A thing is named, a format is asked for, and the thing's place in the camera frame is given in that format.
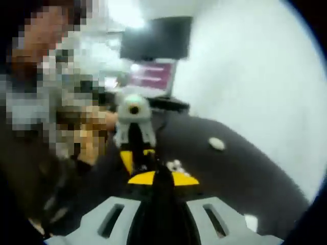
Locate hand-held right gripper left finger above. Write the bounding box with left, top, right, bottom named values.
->
left=43, top=171, right=165, bottom=245

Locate white flip-lid earphone charging case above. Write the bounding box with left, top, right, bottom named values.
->
left=243, top=213, right=259, bottom=233

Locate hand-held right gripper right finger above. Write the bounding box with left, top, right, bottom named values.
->
left=165, top=172, right=283, bottom=245

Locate person's left hand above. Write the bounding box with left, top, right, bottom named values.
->
left=105, top=111, right=120, bottom=132

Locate dark jacket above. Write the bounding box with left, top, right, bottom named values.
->
left=0, top=146, right=117, bottom=239

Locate white clip earphone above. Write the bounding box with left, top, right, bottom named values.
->
left=166, top=159, right=192, bottom=177

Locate white oval earphone charging case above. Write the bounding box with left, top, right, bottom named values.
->
left=208, top=137, right=226, bottom=151

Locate black monitor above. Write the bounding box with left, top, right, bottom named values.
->
left=119, top=16, right=193, bottom=61

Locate laptop with purple screen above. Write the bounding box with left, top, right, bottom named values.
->
left=124, top=58, right=177, bottom=100

